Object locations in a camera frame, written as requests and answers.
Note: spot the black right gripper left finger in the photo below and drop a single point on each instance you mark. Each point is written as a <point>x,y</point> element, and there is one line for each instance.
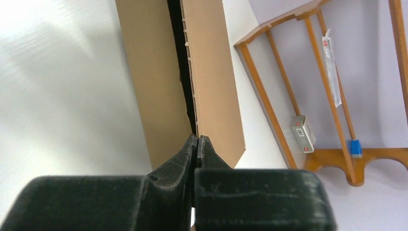
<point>158,201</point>

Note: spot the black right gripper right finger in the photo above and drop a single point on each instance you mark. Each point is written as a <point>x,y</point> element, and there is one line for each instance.
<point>227,199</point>

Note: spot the brown cardboard box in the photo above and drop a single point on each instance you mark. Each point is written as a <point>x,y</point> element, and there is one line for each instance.
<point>179,58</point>

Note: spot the small grey-white box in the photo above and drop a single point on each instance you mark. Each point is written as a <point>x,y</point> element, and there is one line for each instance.
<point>303,133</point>

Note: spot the small blue block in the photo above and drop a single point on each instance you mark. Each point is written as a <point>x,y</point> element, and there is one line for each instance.
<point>355,149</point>

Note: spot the orange wooden shelf rack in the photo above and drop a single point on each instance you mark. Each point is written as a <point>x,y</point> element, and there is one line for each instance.
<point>283,57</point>

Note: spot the flat white packet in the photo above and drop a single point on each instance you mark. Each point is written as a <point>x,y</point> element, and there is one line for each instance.
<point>331,71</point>

